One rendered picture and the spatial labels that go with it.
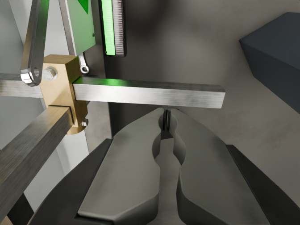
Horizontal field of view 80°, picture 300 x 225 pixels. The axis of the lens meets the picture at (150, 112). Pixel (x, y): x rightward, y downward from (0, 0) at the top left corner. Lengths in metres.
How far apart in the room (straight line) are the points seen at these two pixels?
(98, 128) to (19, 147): 0.29
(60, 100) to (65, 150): 0.44
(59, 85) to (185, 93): 0.20
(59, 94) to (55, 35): 0.25
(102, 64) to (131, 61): 0.73
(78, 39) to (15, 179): 0.22
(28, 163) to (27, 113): 0.37
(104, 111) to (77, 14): 0.24
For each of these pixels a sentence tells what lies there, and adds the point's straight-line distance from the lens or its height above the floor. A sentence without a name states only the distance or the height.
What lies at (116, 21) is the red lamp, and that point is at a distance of 0.41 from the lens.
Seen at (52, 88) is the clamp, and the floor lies 0.84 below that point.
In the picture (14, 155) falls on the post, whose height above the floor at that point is 0.96.
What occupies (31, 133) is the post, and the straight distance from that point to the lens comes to 0.29.
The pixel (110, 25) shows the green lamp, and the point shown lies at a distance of 0.41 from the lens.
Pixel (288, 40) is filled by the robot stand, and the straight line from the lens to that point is 0.95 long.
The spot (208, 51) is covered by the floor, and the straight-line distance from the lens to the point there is 1.15.
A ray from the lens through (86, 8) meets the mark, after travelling 0.39.
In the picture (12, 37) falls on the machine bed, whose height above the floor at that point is 0.65.
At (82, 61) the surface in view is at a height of 0.71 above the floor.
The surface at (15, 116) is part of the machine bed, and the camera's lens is 0.58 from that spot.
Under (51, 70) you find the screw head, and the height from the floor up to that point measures 0.85.
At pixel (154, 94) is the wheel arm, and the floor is 0.83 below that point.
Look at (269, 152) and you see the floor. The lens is 1.72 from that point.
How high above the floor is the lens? 1.10
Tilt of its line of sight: 58 degrees down
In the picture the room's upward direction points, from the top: 173 degrees counter-clockwise
